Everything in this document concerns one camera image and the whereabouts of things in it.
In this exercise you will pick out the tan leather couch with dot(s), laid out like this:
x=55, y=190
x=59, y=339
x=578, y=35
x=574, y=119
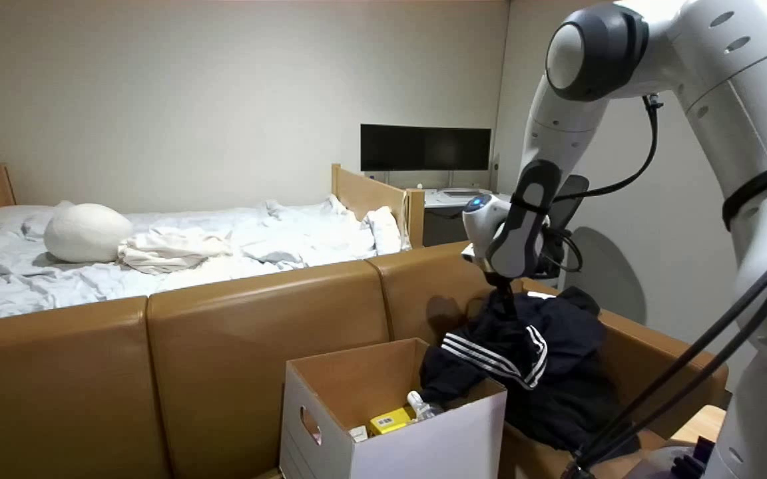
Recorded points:
x=188, y=385

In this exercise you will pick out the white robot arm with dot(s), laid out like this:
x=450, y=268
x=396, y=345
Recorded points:
x=665, y=107

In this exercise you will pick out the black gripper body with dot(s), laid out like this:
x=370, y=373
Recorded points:
x=558, y=253

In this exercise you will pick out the black hoodie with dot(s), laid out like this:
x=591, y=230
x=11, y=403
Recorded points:
x=574, y=397

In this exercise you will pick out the black computer monitor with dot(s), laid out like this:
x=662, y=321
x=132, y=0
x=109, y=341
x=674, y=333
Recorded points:
x=405, y=148

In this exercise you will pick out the white cardboard box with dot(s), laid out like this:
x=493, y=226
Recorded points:
x=358, y=414

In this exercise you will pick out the black pants with white stripes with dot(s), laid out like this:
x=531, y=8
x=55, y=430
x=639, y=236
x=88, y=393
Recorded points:
x=515, y=339

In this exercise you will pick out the wooden bed with white sheets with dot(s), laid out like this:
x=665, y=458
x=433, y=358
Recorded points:
x=169, y=250

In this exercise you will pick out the round white pillow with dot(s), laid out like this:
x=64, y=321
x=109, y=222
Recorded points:
x=87, y=232

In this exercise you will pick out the yellow box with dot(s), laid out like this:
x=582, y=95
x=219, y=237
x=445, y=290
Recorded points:
x=390, y=422

